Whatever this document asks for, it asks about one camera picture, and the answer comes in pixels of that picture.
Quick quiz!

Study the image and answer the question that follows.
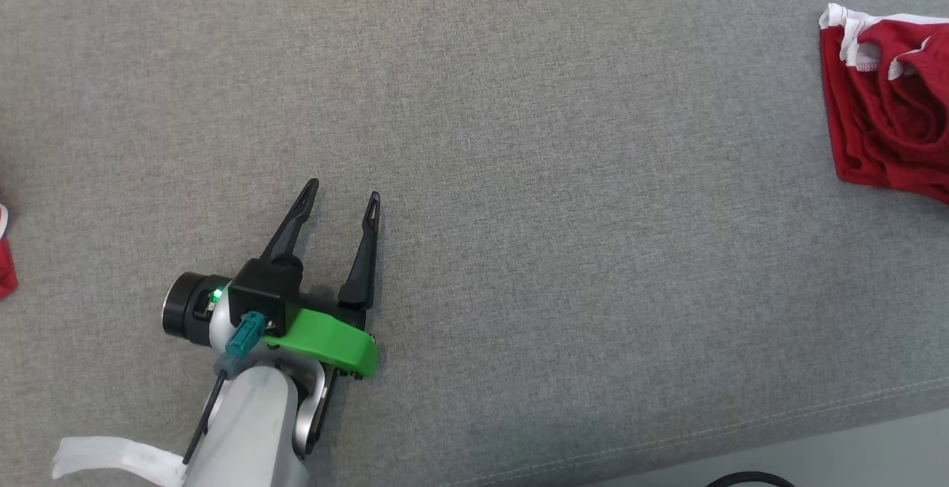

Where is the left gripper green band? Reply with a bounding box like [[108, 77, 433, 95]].
[[259, 179, 381, 436]]

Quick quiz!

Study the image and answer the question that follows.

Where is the red white basketball jersey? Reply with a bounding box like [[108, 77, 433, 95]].
[[0, 204, 18, 300]]

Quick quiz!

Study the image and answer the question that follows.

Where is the grey fabric sofa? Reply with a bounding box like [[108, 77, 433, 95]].
[[0, 0, 949, 487]]

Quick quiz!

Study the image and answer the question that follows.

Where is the white translucent plastic strip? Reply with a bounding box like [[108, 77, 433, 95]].
[[52, 437, 186, 487]]

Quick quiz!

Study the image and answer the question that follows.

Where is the red shorts white waistband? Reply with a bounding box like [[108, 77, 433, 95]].
[[819, 3, 949, 205]]

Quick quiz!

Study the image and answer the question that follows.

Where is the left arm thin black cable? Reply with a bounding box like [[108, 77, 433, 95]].
[[182, 368, 228, 466]]

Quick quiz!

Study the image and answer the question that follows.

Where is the black looped cable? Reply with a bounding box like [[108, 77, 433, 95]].
[[704, 471, 798, 487]]

